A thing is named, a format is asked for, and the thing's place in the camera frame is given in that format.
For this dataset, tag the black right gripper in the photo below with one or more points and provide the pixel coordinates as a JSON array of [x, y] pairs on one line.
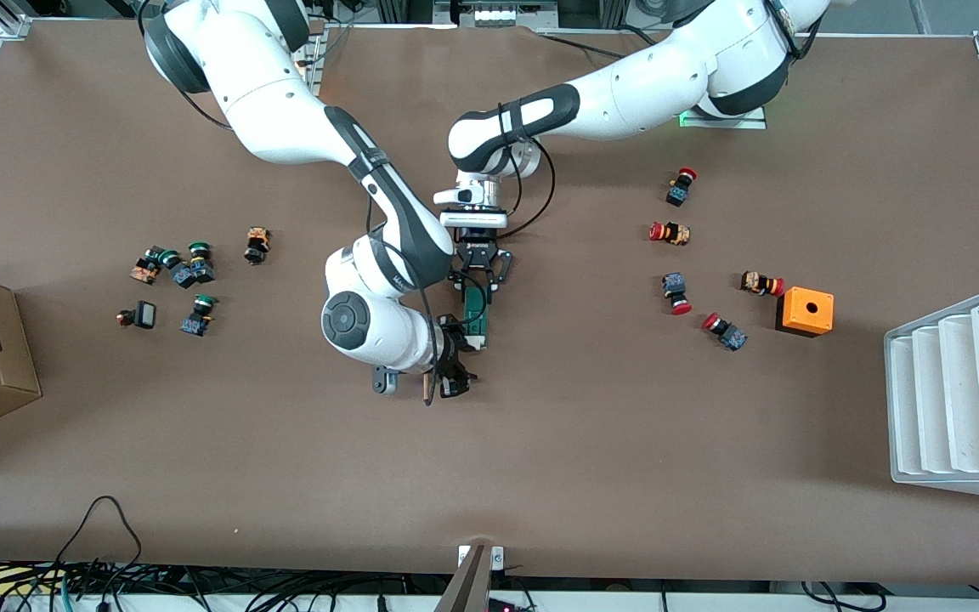
[[450, 342]]

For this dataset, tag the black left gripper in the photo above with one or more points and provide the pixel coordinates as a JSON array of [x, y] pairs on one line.
[[478, 252]]

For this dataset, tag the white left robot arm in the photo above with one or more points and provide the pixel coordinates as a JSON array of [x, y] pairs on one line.
[[625, 85]]

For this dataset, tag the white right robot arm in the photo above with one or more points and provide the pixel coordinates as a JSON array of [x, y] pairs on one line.
[[285, 110]]

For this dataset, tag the red mushroom push button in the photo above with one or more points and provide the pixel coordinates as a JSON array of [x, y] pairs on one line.
[[676, 293], [681, 186], [762, 283], [670, 232], [725, 331]]

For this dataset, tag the metal fixture with white lights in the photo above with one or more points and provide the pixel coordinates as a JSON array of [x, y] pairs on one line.
[[494, 13]]

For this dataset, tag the green push button blue body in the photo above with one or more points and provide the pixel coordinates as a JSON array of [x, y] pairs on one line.
[[201, 263], [198, 318], [180, 270]]

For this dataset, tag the black square red button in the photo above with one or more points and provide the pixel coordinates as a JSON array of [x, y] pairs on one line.
[[143, 315]]

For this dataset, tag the yellow label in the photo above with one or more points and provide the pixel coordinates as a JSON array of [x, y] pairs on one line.
[[18, 580]]

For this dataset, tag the white stepped tray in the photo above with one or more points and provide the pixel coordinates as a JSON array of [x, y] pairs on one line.
[[961, 399]]

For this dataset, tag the brown camera stand with bracket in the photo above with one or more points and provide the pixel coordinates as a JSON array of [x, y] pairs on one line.
[[466, 582]]

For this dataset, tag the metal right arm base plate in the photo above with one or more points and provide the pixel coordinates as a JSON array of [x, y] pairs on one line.
[[316, 68]]

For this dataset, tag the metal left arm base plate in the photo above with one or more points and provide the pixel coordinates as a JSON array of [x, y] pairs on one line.
[[736, 123]]

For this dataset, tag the orange button enclosure box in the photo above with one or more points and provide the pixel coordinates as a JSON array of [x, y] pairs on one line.
[[806, 310]]

